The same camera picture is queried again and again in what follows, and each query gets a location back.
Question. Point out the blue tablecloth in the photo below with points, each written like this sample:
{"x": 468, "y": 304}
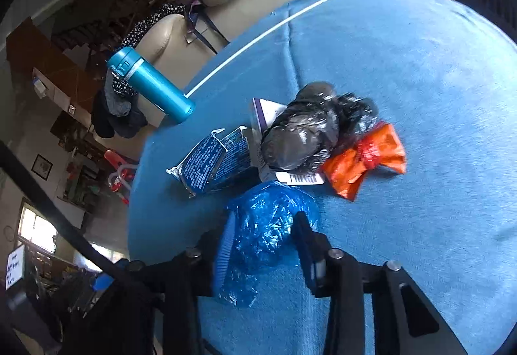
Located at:
{"x": 404, "y": 76}

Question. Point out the blue printed carton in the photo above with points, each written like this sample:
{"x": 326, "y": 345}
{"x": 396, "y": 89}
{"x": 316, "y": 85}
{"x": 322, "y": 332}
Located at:
{"x": 206, "y": 165}

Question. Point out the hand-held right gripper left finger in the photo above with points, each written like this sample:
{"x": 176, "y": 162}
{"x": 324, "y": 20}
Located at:
{"x": 224, "y": 254}

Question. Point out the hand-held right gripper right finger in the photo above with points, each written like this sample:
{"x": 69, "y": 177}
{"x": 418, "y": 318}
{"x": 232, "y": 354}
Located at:
{"x": 307, "y": 258}

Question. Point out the white handwritten sign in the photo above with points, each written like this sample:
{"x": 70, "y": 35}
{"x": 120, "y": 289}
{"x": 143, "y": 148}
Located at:
{"x": 15, "y": 268}

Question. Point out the polka dot cloth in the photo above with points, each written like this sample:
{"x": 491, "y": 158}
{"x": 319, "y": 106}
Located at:
{"x": 157, "y": 17}

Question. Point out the blue plastic bag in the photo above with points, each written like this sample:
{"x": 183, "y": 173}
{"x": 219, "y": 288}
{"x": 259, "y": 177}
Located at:
{"x": 266, "y": 225}

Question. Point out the wooden staircase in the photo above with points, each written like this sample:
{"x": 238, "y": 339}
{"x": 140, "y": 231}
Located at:
{"x": 80, "y": 35}

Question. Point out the black plastic bag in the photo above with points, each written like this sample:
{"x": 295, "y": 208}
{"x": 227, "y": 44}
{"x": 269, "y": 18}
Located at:
{"x": 299, "y": 136}

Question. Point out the white and purple paper box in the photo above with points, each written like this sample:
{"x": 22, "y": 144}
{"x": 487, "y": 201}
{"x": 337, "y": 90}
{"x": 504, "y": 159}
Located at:
{"x": 266, "y": 112}

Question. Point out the orange snack wrapper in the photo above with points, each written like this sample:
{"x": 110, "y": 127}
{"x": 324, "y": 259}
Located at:
{"x": 375, "y": 149}

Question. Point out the blue thermos bottle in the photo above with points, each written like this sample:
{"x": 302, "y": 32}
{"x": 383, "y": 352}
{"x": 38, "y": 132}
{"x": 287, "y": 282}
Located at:
{"x": 153, "y": 84}

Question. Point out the dark hanging cloth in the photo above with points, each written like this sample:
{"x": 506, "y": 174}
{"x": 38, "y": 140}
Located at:
{"x": 117, "y": 116}

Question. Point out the framed wall picture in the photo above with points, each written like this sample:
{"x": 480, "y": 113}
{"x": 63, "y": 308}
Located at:
{"x": 42, "y": 167}

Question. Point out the bright window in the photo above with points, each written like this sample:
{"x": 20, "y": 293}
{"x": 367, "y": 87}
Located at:
{"x": 38, "y": 227}

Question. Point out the red metal frame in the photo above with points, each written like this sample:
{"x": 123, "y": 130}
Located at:
{"x": 119, "y": 169}

